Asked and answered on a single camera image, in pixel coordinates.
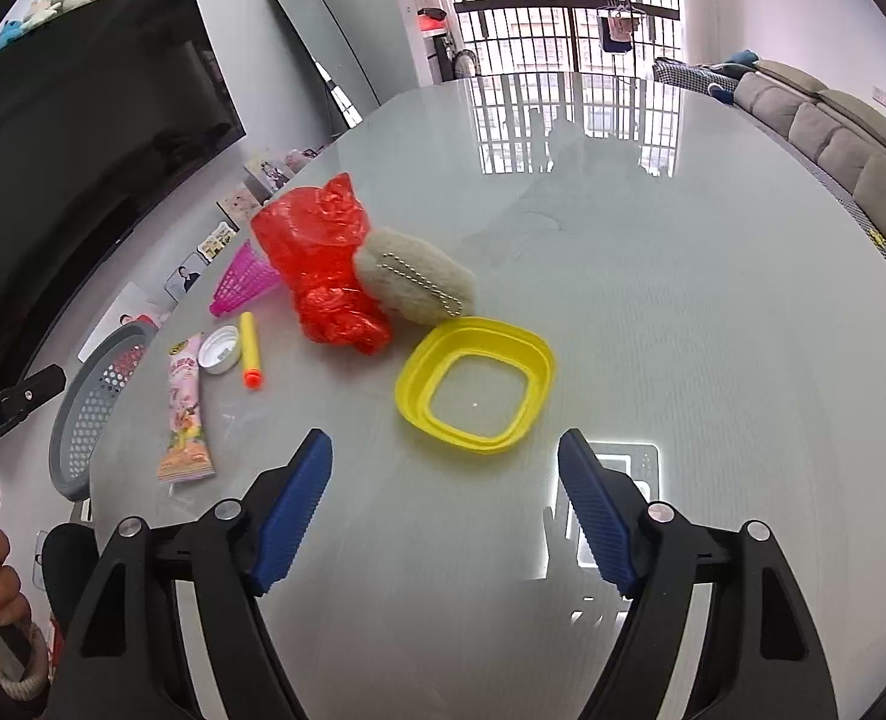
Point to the red plastic bag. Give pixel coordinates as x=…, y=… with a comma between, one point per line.
x=315, y=255

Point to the portrait photo frame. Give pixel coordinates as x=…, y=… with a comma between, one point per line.
x=185, y=279

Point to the yellow collapsible bowl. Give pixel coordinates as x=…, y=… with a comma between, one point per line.
x=420, y=375

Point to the child photo frame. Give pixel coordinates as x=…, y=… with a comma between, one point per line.
x=269, y=174

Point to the blue plush toy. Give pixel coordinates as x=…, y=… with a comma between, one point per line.
x=4, y=37

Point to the grey perforated basket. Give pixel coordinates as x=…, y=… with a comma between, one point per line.
x=75, y=420

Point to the baby photo frame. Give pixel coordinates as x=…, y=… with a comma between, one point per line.
x=238, y=205

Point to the scalloped photo frame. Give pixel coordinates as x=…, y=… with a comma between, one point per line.
x=216, y=241

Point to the yellow foam dart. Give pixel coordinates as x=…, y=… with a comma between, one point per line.
x=248, y=349

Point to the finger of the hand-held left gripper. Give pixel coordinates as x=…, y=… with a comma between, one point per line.
x=15, y=399

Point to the grey sofa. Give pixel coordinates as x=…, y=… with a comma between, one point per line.
x=847, y=135

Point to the black flat television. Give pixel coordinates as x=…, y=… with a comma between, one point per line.
x=75, y=150

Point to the pink snack packet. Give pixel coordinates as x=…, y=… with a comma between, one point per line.
x=185, y=412

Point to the pink plush toy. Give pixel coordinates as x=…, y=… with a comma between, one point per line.
x=298, y=159

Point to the black framed standing mirror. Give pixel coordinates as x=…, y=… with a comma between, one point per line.
x=323, y=37

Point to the white bottle cap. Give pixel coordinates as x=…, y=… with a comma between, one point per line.
x=219, y=351

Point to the black window grille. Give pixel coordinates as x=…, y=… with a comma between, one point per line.
x=563, y=7

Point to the large family photo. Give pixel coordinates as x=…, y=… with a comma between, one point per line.
x=116, y=311

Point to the small hanging clothes rack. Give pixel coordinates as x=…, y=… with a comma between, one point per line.
x=619, y=28

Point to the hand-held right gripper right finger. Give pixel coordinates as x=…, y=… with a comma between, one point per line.
x=600, y=517

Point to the checkered cloth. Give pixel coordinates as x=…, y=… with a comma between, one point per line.
x=686, y=73

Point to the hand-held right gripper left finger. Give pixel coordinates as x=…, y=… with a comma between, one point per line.
x=293, y=514

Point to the white wall switch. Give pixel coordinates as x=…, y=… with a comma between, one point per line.
x=881, y=96

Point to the blue soft toy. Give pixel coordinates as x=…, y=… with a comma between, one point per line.
x=742, y=57

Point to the pale plush toy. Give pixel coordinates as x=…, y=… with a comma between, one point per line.
x=44, y=9

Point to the round floor fan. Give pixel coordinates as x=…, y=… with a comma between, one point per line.
x=464, y=64

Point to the pink plastic shuttlecock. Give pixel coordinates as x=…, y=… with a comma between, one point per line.
x=244, y=281

